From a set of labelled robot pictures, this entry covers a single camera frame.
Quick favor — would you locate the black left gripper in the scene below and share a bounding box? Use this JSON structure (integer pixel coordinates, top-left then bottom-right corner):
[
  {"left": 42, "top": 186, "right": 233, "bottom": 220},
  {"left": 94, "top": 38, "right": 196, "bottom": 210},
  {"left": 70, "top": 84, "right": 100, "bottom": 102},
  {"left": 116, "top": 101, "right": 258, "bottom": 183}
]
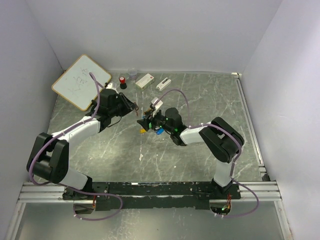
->
[{"left": 109, "top": 91, "right": 139, "bottom": 118}]

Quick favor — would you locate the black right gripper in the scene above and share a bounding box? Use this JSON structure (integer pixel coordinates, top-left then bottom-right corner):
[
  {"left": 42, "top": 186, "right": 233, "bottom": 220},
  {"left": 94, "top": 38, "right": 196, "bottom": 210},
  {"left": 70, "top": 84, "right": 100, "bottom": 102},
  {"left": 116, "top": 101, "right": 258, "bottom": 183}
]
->
[{"left": 137, "top": 107, "right": 174, "bottom": 133}]

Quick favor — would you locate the blue key tag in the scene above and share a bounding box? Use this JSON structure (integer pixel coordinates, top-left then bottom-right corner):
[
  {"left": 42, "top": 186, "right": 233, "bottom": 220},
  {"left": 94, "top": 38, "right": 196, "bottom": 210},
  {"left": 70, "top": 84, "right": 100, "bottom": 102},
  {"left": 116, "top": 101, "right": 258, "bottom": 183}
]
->
[{"left": 156, "top": 128, "right": 164, "bottom": 135}]

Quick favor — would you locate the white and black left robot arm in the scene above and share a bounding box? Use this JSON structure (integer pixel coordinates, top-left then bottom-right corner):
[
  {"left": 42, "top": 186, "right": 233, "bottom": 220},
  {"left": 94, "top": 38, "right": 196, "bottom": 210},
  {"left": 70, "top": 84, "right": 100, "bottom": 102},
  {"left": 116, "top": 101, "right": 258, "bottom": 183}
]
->
[{"left": 26, "top": 89, "right": 138, "bottom": 200}]

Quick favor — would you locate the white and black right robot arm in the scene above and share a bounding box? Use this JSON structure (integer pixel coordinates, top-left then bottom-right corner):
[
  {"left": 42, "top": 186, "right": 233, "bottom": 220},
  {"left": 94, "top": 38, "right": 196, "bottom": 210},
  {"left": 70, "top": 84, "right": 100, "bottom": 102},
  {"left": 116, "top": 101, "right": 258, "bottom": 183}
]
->
[{"left": 137, "top": 107, "right": 244, "bottom": 199}]

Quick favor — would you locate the yellow key tag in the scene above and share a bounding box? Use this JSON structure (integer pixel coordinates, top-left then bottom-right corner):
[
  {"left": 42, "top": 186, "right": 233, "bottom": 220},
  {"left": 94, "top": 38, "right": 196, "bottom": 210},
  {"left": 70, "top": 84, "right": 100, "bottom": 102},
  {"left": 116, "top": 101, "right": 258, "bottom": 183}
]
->
[{"left": 139, "top": 129, "right": 147, "bottom": 134}]

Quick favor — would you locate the red and black stamp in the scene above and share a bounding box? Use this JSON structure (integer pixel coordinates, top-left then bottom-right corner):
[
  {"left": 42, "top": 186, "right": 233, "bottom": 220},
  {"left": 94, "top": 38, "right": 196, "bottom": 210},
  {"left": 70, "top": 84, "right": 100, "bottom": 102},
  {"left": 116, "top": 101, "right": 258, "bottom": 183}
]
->
[{"left": 119, "top": 76, "right": 127, "bottom": 90}]

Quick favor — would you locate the white and red cardboard box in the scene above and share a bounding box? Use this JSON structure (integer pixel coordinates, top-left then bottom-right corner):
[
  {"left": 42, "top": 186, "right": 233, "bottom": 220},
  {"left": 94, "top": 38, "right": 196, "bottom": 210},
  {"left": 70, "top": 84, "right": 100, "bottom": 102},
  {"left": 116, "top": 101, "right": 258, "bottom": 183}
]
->
[{"left": 135, "top": 73, "right": 155, "bottom": 91}]

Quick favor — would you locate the clear plastic cup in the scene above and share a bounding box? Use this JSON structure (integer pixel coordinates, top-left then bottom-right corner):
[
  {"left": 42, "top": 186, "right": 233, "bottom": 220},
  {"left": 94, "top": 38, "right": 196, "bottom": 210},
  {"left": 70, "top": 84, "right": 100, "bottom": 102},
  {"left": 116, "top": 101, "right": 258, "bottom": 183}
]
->
[{"left": 128, "top": 68, "right": 138, "bottom": 81}]

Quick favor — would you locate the white rectangular device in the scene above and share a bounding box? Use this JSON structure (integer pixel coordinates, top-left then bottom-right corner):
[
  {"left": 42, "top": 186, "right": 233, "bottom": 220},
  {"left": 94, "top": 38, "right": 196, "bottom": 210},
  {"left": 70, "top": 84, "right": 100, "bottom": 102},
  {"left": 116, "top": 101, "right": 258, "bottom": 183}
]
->
[{"left": 156, "top": 77, "right": 172, "bottom": 92}]

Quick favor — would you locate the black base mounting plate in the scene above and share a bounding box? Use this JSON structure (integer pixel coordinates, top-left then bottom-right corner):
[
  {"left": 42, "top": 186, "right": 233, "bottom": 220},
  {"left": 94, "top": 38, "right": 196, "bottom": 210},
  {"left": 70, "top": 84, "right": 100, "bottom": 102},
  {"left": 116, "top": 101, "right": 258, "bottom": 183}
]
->
[{"left": 62, "top": 181, "right": 241, "bottom": 211}]

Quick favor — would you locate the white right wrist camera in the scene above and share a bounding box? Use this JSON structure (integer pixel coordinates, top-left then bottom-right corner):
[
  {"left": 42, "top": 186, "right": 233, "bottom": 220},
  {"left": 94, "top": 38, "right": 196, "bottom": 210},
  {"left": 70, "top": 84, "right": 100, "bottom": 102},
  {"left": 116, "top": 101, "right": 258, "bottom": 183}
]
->
[{"left": 151, "top": 97, "right": 163, "bottom": 111}]

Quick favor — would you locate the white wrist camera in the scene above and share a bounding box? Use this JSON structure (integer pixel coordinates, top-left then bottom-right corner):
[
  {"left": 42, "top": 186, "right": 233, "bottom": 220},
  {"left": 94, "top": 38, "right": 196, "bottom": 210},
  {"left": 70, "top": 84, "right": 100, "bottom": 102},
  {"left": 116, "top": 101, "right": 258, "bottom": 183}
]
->
[
  {"left": 151, "top": 97, "right": 163, "bottom": 111},
  {"left": 105, "top": 82, "right": 117, "bottom": 91}
]

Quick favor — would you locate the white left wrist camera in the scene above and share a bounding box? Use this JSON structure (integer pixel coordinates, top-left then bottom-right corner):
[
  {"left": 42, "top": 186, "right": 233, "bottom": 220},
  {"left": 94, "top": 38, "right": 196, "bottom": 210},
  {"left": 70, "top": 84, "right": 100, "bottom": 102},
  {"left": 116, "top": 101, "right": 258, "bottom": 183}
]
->
[{"left": 105, "top": 82, "right": 117, "bottom": 91}]

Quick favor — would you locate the white board with wooden frame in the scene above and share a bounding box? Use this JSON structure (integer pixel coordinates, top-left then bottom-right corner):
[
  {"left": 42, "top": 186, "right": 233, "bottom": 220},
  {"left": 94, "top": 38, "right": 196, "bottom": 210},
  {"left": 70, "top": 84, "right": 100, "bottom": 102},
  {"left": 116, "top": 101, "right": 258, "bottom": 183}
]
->
[{"left": 51, "top": 54, "right": 112, "bottom": 111}]

